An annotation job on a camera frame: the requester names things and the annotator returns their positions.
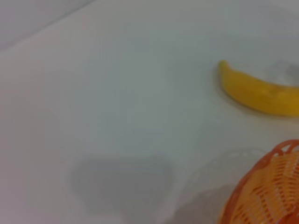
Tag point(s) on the orange woven plastic basket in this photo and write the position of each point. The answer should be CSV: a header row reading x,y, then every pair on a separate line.
x,y
273,186

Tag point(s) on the yellow banana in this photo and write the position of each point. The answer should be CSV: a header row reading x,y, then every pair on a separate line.
x,y
254,93

